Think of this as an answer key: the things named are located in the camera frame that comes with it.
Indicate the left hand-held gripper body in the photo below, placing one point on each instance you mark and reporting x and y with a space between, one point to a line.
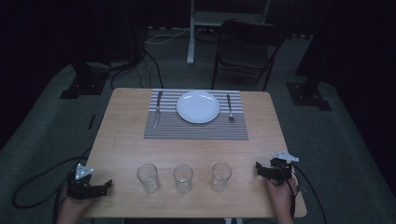
81 187

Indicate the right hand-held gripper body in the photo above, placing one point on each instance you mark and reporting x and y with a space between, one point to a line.
280 169

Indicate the person's left hand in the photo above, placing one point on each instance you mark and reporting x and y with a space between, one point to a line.
74 206

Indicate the person's right hand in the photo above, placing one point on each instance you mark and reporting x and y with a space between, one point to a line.
281 196

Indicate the clear drinking glass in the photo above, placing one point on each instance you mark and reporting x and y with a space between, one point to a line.
221 176
148 178
183 178

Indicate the small black floor strip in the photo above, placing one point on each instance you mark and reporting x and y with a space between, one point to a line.
91 122

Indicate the silver fork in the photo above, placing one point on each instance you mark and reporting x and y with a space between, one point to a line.
230 107

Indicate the grey striped placemat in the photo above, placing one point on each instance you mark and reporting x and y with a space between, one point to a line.
193 130

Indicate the black stand with base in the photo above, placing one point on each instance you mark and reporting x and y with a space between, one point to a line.
308 90
85 81

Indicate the white plate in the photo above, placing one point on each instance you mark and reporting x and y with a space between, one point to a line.
198 106

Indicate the silver table knife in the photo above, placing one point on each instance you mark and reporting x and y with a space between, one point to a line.
157 110

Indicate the black folding chair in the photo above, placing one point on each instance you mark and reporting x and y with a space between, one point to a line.
246 49

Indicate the white desk frame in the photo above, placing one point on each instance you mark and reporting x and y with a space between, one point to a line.
199 18

